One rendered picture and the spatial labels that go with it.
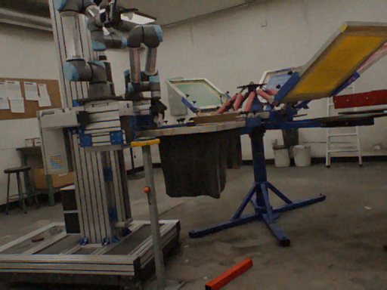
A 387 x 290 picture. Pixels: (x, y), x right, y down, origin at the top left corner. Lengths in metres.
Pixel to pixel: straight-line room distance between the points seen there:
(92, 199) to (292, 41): 5.12
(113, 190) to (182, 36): 5.60
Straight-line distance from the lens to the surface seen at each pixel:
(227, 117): 2.85
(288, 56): 7.02
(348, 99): 2.65
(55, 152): 2.84
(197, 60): 7.73
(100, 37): 2.23
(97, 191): 2.75
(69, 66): 2.39
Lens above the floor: 1.07
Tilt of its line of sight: 4 degrees down
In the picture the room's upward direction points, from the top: 6 degrees counter-clockwise
